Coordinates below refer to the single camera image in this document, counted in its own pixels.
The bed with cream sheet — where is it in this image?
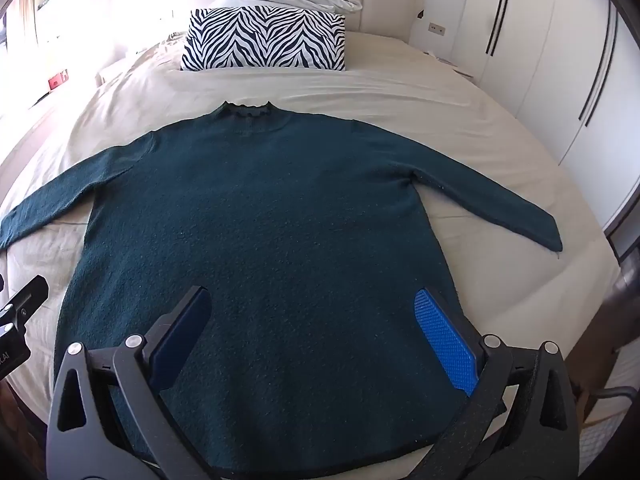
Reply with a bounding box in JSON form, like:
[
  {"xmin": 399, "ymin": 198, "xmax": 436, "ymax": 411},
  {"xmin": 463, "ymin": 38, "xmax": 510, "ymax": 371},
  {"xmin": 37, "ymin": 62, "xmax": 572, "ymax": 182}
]
[{"xmin": 0, "ymin": 30, "xmax": 623, "ymax": 480}]

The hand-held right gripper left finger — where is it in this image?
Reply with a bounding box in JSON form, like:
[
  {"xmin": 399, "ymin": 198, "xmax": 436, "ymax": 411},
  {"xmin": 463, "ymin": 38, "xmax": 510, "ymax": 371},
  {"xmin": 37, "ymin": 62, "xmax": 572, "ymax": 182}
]
[{"xmin": 45, "ymin": 286, "xmax": 221, "ymax": 480}]

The grey mesh chair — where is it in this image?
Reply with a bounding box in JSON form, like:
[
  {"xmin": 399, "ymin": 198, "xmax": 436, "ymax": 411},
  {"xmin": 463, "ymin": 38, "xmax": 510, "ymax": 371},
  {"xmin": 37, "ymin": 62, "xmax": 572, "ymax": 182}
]
[{"xmin": 582, "ymin": 385, "xmax": 639, "ymax": 466}]

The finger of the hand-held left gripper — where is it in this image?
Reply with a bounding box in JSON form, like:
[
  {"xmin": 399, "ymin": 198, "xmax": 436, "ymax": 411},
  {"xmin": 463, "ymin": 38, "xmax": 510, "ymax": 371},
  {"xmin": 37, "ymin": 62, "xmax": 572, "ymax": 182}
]
[{"xmin": 0, "ymin": 275, "xmax": 49, "ymax": 336}]

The zebra print pillow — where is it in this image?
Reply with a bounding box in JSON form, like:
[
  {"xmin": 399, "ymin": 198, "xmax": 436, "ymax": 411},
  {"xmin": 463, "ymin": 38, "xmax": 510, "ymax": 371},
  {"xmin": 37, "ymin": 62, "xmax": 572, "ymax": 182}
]
[{"xmin": 180, "ymin": 5, "xmax": 348, "ymax": 72}]

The dark teal knit sweater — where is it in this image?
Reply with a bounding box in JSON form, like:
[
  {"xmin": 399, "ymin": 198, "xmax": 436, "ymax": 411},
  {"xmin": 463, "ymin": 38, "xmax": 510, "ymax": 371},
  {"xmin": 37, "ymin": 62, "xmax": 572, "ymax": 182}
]
[{"xmin": 0, "ymin": 100, "xmax": 564, "ymax": 466}]

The cream padded headboard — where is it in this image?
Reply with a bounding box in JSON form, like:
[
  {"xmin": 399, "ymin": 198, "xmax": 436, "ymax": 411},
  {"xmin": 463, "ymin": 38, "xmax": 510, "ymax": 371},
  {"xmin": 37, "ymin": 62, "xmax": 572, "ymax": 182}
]
[{"xmin": 165, "ymin": 0, "xmax": 426, "ymax": 43}]

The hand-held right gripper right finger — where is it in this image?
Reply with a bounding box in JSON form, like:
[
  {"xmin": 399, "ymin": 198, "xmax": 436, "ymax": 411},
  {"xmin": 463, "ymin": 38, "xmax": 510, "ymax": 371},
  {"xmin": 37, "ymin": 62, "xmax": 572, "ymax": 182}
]
[{"xmin": 400, "ymin": 288, "xmax": 586, "ymax": 480}]

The white wardrobe with black handles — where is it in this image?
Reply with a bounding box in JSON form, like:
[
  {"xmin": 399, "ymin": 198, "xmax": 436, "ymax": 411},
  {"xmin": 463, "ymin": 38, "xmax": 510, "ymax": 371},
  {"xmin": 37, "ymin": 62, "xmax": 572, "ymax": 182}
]
[{"xmin": 450, "ymin": 0, "xmax": 640, "ymax": 231}]

